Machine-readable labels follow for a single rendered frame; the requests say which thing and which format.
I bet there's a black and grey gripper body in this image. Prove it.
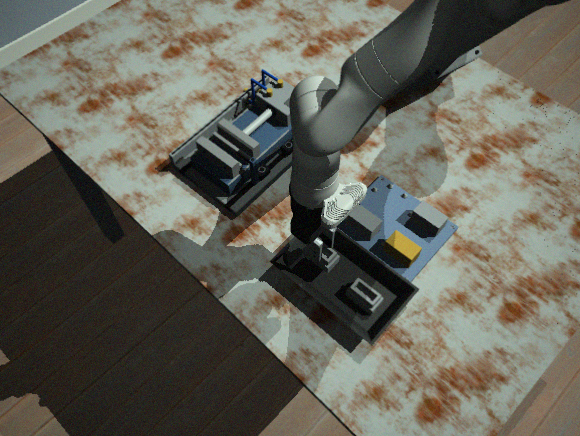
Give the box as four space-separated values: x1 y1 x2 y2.
289 172 367 245

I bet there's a yellow rectangular block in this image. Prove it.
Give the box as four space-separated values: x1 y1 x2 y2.
383 230 422 268

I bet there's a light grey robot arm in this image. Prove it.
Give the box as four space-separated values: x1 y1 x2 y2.
289 0 570 189

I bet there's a grey flat bar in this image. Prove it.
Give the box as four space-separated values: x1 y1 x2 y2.
212 132 249 165

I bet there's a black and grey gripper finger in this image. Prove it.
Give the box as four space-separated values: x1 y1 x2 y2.
310 238 323 262
322 227 337 248

